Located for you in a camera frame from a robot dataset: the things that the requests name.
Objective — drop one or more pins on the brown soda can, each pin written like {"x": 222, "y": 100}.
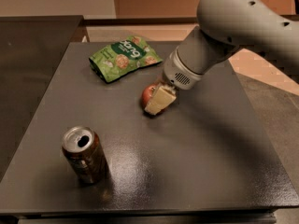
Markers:
{"x": 82, "y": 148}

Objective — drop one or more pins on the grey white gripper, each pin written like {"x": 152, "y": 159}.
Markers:
{"x": 177, "y": 73}

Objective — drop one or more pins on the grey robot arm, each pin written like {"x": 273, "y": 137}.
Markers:
{"x": 224, "y": 27}

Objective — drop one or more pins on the green snack bag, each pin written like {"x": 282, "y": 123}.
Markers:
{"x": 121, "y": 58}

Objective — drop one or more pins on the dark side table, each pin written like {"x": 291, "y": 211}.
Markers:
{"x": 31, "y": 48}

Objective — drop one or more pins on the red apple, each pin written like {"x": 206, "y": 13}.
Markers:
{"x": 154, "y": 99}

